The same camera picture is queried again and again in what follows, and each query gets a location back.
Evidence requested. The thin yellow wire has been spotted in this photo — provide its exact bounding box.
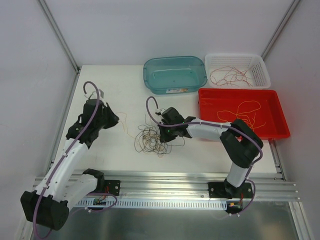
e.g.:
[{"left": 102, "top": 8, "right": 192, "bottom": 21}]
[
  {"left": 216, "top": 99, "right": 262, "bottom": 123},
  {"left": 116, "top": 112, "right": 136, "bottom": 139},
  {"left": 234, "top": 112, "right": 267, "bottom": 132}
]

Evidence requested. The yellow black wire bundle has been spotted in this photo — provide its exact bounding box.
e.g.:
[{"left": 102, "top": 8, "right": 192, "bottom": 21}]
[{"left": 133, "top": 113, "right": 186, "bottom": 158}]

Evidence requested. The thin red wire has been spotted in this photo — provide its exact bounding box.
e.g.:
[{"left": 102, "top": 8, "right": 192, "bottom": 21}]
[
  {"left": 209, "top": 65, "right": 251, "bottom": 88},
  {"left": 212, "top": 66, "right": 253, "bottom": 88},
  {"left": 224, "top": 65, "right": 255, "bottom": 88}
]

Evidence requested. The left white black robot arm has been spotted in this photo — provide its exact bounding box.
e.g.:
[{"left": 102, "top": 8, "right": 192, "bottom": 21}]
[{"left": 20, "top": 98, "right": 119, "bottom": 231}]

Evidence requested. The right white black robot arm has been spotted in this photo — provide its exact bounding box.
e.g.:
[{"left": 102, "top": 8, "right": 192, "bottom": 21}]
[{"left": 158, "top": 107, "right": 264, "bottom": 199}]

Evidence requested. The teal transparent plastic bin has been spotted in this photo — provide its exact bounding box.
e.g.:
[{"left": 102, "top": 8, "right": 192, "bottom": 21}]
[{"left": 142, "top": 56, "right": 208, "bottom": 95}]

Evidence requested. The white perforated plastic basket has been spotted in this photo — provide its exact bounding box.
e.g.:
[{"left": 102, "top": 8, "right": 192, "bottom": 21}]
[{"left": 204, "top": 53, "right": 271, "bottom": 90}]

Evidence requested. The red plastic tray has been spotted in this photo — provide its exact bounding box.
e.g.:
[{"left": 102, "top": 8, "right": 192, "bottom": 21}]
[{"left": 198, "top": 88, "right": 291, "bottom": 140}]

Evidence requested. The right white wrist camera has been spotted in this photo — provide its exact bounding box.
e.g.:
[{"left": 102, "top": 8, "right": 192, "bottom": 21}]
[{"left": 154, "top": 108, "right": 165, "bottom": 116}]

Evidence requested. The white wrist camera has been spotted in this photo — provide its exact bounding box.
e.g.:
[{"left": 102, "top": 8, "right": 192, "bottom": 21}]
[
  {"left": 154, "top": 108, "right": 165, "bottom": 116},
  {"left": 84, "top": 89, "right": 104, "bottom": 101}
]

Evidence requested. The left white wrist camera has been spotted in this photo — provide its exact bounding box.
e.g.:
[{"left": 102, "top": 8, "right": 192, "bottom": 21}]
[{"left": 84, "top": 89, "right": 104, "bottom": 101}]

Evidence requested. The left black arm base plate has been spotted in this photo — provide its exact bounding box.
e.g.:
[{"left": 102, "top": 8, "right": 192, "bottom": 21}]
[{"left": 102, "top": 179, "right": 121, "bottom": 196}]

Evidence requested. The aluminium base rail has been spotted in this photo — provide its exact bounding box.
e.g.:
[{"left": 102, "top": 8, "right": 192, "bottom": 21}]
[{"left": 30, "top": 169, "right": 300, "bottom": 201}]

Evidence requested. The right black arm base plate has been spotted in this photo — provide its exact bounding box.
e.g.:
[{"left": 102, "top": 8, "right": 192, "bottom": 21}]
[{"left": 208, "top": 181, "right": 253, "bottom": 199}]

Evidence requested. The white slotted cable duct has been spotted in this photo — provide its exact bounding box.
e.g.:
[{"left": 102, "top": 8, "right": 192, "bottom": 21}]
[{"left": 75, "top": 196, "right": 227, "bottom": 211}]

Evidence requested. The right aluminium frame post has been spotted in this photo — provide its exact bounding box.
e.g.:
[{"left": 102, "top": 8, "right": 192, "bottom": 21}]
[{"left": 261, "top": 0, "right": 302, "bottom": 61}]

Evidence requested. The aluminium frame post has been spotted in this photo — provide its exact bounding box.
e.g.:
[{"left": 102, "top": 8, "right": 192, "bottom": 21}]
[
  {"left": 37, "top": 0, "right": 81, "bottom": 73},
  {"left": 261, "top": 0, "right": 302, "bottom": 61}
]

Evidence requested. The left aluminium frame post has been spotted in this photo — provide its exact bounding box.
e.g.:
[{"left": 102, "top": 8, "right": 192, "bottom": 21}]
[{"left": 37, "top": 0, "right": 81, "bottom": 73}]

